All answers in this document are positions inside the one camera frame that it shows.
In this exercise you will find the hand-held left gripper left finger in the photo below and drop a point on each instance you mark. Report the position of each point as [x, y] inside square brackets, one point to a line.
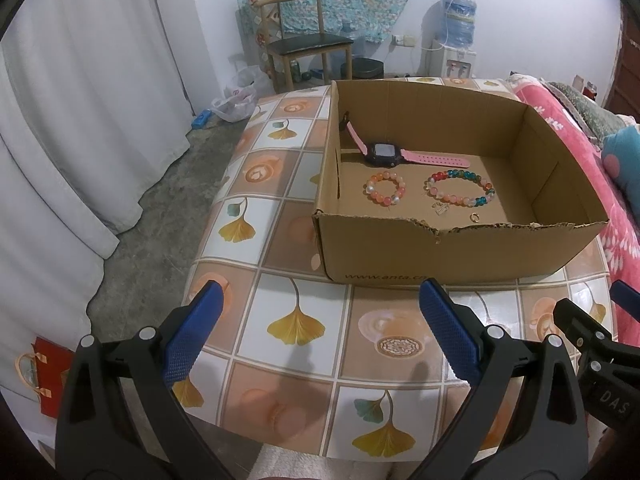
[195, 335]

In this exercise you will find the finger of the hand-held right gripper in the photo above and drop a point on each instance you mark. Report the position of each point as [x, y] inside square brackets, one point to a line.
[575, 320]
[629, 300]

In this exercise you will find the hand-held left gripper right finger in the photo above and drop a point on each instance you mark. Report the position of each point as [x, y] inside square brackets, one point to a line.
[450, 332]

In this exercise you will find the brown cardboard box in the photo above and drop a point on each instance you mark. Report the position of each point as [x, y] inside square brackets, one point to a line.
[450, 255]

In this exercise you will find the silver abacus charm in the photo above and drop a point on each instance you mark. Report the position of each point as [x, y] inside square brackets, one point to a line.
[442, 210]

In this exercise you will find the pink floral blanket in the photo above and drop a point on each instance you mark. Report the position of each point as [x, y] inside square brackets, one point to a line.
[617, 210]

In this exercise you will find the ginkgo print tablecloth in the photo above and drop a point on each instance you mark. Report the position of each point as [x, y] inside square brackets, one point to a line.
[280, 300]

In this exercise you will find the teal dotted pillow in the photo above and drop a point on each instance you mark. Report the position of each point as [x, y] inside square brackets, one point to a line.
[625, 160]

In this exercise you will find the red paper bag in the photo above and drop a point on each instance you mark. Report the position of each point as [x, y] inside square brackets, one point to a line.
[50, 385]

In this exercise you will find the white fleece cloth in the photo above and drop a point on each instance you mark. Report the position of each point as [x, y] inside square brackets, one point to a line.
[325, 465]

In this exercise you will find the grey floral quilt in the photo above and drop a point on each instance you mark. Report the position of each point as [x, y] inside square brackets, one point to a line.
[590, 110]

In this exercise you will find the small blue box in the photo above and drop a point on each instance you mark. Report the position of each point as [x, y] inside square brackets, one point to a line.
[202, 120]

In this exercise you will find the brown wooden door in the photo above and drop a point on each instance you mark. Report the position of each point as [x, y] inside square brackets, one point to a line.
[630, 70]

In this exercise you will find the white plastic bag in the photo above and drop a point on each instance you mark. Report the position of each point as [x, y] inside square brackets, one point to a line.
[235, 105]

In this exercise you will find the white curtain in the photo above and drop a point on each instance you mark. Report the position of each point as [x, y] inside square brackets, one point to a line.
[75, 110]

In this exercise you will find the white water dispenser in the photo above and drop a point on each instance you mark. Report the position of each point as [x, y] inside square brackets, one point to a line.
[452, 65]

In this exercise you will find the black trash bin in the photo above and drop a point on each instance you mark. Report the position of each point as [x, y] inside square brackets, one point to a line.
[367, 67]

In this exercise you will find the blue water bottle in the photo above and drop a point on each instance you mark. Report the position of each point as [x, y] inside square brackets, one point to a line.
[457, 25]

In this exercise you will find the wooden chair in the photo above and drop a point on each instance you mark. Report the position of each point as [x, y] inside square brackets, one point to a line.
[307, 45]

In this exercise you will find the white wall socket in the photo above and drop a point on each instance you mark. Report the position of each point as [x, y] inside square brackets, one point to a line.
[404, 41]

